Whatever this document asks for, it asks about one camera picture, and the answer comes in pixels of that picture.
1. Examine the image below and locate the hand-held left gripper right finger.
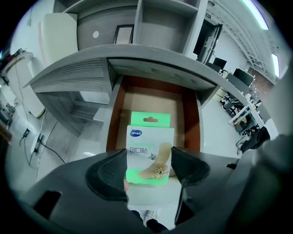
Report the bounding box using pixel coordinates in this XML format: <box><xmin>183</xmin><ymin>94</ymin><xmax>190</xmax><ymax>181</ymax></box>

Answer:
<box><xmin>171</xmin><ymin>146</ymin><xmax>211</xmax><ymax>226</ymax></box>

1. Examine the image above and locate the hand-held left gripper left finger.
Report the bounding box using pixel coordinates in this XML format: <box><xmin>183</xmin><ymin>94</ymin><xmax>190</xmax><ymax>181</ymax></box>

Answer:
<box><xmin>84</xmin><ymin>148</ymin><xmax>129</xmax><ymax>203</ymax></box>

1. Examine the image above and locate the green and white plaster box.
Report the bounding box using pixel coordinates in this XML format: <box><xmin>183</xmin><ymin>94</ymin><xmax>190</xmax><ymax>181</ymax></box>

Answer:
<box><xmin>125</xmin><ymin>111</ymin><xmax>175</xmax><ymax>187</ymax></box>

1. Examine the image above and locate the brown-lined desk drawer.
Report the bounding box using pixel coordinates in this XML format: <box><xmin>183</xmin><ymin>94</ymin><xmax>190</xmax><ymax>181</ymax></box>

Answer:
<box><xmin>105</xmin><ymin>75</ymin><xmax>202</xmax><ymax>206</ymax></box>

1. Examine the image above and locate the person's white shoe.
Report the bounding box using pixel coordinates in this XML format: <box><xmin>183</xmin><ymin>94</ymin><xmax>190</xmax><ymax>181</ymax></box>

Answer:
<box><xmin>141</xmin><ymin>208</ymin><xmax>161</xmax><ymax>223</ymax></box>

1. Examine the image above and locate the white flat panel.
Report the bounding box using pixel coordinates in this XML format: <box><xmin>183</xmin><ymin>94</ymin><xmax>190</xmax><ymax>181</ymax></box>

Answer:
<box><xmin>92</xmin><ymin>107</ymin><xmax>108</xmax><ymax>122</ymax></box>

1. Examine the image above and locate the white power strip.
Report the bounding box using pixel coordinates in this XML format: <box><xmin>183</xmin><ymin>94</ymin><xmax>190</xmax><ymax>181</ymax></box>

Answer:
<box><xmin>30</xmin><ymin>132</ymin><xmax>44</xmax><ymax>153</ymax></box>

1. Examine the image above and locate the long white office desk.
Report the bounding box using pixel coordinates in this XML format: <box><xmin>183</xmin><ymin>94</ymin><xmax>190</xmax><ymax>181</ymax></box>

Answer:
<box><xmin>218</xmin><ymin>68</ymin><xmax>263</xmax><ymax>128</ymax></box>

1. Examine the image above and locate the black computer monitor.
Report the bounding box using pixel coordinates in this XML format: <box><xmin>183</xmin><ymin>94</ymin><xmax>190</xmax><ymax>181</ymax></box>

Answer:
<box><xmin>233</xmin><ymin>67</ymin><xmax>255</xmax><ymax>89</ymax></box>
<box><xmin>213</xmin><ymin>57</ymin><xmax>228</xmax><ymax>69</ymax></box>

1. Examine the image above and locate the grey wooden desk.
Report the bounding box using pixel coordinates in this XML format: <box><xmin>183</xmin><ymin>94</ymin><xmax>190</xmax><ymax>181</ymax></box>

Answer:
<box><xmin>22</xmin><ymin>43</ymin><xmax>273</xmax><ymax>140</ymax></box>

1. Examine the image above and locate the black door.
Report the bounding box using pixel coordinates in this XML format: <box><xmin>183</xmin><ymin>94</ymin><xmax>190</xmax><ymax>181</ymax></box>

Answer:
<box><xmin>194</xmin><ymin>19</ymin><xmax>223</xmax><ymax>65</ymax></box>

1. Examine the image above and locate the long ceiling light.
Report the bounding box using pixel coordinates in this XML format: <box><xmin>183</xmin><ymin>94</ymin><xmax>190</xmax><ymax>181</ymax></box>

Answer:
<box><xmin>271</xmin><ymin>53</ymin><xmax>281</xmax><ymax>78</ymax></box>
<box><xmin>241</xmin><ymin>0</ymin><xmax>270</xmax><ymax>31</ymax></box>

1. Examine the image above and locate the cream file box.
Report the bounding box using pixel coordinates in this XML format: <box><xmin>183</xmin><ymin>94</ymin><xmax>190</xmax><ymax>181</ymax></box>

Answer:
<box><xmin>38</xmin><ymin>13</ymin><xmax>78</xmax><ymax>67</ymax></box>

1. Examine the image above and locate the pile of black gear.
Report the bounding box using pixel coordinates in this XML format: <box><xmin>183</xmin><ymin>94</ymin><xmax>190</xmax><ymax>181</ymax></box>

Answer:
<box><xmin>0</xmin><ymin>48</ymin><xmax>28</xmax><ymax>64</ymax></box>

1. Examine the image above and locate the thick black cable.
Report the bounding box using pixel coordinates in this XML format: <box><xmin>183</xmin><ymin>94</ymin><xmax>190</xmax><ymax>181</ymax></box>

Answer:
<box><xmin>42</xmin><ymin>143</ymin><xmax>67</xmax><ymax>164</ymax></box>

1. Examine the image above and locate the white power cable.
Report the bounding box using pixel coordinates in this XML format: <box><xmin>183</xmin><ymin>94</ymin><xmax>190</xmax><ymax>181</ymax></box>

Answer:
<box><xmin>38</xmin><ymin>109</ymin><xmax>46</xmax><ymax>135</ymax></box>

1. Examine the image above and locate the thin black cable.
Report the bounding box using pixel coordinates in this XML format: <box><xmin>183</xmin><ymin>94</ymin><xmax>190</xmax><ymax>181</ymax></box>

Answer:
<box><xmin>15</xmin><ymin>57</ymin><xmax>30</xmax><ymax>132</ymax></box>

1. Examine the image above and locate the white cylindrical pedestal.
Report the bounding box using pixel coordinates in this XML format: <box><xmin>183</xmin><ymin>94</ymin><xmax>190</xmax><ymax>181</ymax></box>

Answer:
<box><xmin>2</xmin><ymin>52</ymin><xmax>48</xmax><ymax>119</ymax></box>

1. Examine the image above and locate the black empty picture frame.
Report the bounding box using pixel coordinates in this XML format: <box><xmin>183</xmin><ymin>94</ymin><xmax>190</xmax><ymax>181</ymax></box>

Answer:
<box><xmin>114</xmin><ymin>24</ymin><xmax>135</xmax><ymax>44</ymax></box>

